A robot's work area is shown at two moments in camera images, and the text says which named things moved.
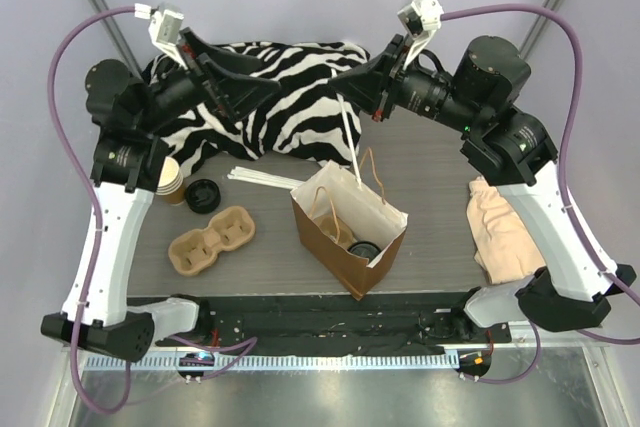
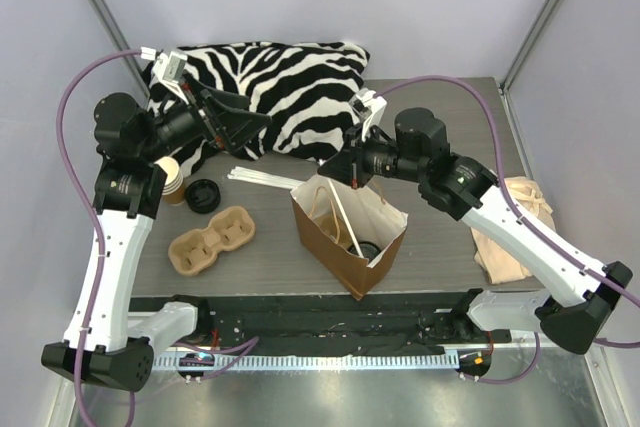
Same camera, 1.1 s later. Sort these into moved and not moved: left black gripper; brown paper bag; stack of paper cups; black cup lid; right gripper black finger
Moved: left black gripper; right gripper black finger
Not moved: stack of paper cups; black cup lid; brown paper bag
